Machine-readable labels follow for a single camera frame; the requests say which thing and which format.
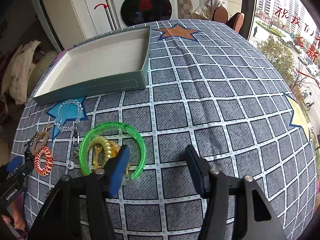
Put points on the red-handled mop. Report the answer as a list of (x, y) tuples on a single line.
[(109, 14)]

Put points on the person's left hand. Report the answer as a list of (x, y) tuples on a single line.
[(19, 221)]

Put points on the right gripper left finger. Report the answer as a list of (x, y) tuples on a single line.
[(115, 170)]

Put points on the white tote bag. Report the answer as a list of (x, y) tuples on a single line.
[(205, 12)]

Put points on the light green sofa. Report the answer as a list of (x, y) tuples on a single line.
[(41, 62)]

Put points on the white front-load washing machine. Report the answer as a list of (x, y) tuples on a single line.
[(134, 12)]

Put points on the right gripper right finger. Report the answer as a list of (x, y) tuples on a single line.
[(199, 169)]

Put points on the teal shallow cardboard tray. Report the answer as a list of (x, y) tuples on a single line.
[(108, 63)]

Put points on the beige jacket on sofa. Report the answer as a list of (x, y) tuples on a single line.
[(16, 76)]

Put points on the brown slipper pair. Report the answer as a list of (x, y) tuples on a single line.
[(220, 14)]

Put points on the checkered cloth bag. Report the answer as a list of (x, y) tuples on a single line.
[(184, 9)]

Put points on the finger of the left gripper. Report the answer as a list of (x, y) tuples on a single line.
[(15, 163)]

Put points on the silver spiked hair clip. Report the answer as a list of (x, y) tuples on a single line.
[(27, 154)]

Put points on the green translucent bangle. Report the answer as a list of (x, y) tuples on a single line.
[(102, 128)]

